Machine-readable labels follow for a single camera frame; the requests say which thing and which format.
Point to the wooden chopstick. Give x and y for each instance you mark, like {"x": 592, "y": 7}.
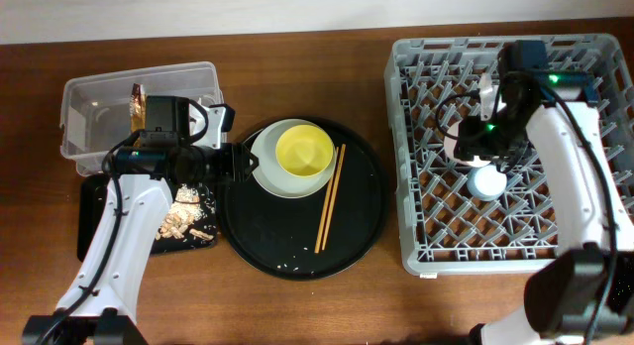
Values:
{"x": 326, "y": 203}
{"x": 333, "y": 198}

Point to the black rectangular tray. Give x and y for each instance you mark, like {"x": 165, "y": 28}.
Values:
{"x": 92, "y": 202}

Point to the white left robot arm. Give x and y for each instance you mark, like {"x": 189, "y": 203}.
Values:
{"x": 101, "y": 304}

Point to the round black tray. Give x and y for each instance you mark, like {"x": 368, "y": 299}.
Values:
{"x": 277, "y": 235}

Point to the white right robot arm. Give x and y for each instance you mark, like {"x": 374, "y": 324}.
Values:
{"x": 586, "y": 293}

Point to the pink plastic cup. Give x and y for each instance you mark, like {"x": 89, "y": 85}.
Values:
{"x": 470, "y": 153}

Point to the food scraps pile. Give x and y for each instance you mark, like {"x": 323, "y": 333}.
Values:
{"x": 191, "y": 204}

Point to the gold foil wrapper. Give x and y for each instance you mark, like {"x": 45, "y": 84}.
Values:
{"x": 138, "y": 104}

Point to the grey plastic dishwasher rack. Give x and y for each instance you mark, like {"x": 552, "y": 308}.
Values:
{"x": 443, "y": 229}

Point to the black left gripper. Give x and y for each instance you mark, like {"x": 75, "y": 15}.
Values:
{"x": 236, "y": 169}

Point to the yellow bowl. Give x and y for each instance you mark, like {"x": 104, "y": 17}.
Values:
{"x": 304, "y": 150}

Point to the clear plastic waste bin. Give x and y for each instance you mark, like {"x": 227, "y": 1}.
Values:
{"x": 95, "y": 109}

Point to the pale green plate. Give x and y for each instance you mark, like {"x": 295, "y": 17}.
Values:
{"x": 269, "y": 174}

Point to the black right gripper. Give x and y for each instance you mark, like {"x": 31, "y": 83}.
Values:
{"x": 470, "y": 144}

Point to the blue plastic cup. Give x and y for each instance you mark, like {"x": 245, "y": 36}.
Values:
{"x": 486, "y": 183}

